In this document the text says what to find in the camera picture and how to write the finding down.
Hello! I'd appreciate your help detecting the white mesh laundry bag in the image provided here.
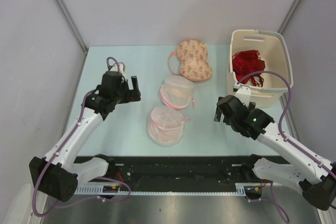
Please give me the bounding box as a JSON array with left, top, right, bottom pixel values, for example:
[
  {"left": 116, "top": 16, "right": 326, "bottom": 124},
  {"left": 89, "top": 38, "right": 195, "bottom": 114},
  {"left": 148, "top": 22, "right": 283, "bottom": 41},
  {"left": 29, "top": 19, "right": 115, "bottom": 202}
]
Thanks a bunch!
[
  {"left": 160, "top": 75, "right": 195, "bottom": 110},
  {"left": 148, "top": 105, "right": 191, "bottom": 146}
]

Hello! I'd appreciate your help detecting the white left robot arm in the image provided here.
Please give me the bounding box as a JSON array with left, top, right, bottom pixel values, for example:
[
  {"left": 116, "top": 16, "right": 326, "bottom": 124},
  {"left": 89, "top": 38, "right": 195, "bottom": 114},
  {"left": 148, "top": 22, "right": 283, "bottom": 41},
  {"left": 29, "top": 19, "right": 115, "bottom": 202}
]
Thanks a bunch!
[{"left": 29, "top": 71, "right": 141, "bottom": 202}]

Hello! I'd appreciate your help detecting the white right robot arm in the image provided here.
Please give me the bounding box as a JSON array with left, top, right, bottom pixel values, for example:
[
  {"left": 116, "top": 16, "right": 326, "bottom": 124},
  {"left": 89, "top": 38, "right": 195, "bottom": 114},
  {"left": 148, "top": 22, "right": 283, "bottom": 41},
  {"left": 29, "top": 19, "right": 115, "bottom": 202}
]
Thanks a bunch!
[{"left": 215, "top": 95, "right": 335, "bottom": 211}]

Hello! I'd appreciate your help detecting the red lace bra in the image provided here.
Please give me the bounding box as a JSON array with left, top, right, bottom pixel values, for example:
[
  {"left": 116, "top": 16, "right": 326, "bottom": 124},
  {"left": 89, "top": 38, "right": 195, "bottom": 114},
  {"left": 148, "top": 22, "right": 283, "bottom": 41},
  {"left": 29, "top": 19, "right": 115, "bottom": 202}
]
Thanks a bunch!
[{"left": 232, "top": 50, "right": 265, "bottom": 87}]

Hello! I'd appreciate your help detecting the floral peach bra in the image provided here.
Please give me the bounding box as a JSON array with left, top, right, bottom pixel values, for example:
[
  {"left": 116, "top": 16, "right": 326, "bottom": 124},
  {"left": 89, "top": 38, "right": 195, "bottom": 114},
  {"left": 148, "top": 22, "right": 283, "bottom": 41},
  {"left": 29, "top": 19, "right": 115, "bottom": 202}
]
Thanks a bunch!
[{"left": 167, "top": 39, "right": 213, "bottom": 82}]

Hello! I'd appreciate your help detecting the cream plastic basket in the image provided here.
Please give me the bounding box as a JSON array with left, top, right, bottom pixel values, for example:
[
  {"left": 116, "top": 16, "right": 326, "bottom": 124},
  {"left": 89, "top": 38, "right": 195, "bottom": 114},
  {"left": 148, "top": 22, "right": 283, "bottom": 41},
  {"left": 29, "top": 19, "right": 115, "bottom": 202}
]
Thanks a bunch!
[{"left": 226, "top": 29, "right": 293, "bottom": 108}]

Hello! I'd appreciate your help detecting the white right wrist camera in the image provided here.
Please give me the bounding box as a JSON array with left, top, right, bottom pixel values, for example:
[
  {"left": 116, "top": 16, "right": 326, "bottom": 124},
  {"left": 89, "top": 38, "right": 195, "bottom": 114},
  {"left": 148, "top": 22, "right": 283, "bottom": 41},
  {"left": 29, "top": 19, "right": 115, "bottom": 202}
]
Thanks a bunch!
[{"left": 233, "top": 84, "right": 251, "bottom": 107}]

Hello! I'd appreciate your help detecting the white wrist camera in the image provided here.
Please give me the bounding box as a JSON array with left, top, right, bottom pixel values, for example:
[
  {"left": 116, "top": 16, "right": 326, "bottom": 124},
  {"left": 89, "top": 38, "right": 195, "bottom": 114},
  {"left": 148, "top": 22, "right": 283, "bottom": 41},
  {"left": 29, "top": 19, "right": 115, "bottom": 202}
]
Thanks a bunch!
[
  {"left": 109, "top": 62, "right": 127, "bottom": 79},
  {"left": 233, "top": 84, "right": 251, "bottom": 107}
]

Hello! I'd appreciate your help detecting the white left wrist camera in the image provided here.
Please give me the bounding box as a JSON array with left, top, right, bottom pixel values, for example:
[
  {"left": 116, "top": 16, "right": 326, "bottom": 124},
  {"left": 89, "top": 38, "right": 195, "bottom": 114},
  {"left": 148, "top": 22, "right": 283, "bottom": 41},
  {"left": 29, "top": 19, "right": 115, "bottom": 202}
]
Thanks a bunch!
[{"left": 109, "top": 62, "right": 127, "bottom": 79}]

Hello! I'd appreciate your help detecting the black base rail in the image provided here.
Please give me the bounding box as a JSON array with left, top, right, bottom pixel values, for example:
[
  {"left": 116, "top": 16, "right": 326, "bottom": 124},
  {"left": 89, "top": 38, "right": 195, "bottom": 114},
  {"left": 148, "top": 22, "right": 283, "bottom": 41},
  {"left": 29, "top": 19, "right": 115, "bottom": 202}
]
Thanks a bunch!
[{"left": 73, "top": 156, "right": 287, "bottom": 186}]

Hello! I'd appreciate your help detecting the white slotted cable duct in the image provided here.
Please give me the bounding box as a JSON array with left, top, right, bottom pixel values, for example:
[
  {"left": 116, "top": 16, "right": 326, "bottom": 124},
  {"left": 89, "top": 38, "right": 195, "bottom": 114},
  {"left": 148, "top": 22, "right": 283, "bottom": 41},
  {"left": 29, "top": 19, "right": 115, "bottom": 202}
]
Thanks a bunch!
[{"left": 75, "top": 184, "right": 123, "bottom": 194}]

